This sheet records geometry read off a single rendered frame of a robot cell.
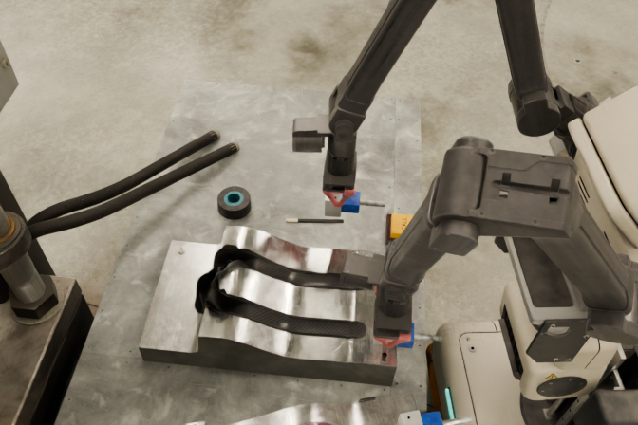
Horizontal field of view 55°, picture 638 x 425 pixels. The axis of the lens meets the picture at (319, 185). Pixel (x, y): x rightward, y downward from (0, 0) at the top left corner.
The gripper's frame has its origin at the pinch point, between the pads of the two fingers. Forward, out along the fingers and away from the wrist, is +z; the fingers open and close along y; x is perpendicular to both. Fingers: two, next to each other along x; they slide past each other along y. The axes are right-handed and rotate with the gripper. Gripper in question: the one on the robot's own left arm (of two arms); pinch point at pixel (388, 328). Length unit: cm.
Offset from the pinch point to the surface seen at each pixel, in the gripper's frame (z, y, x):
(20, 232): -14, -5, -70
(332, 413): 2.7, 16.5, -9.5
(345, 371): 5.8, 7.0, -7.8
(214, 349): 1.7, 7.0, -32.9
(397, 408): 5.3, 13.4, 2.3
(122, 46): 89, -199, -136
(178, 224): 10, -28, -50
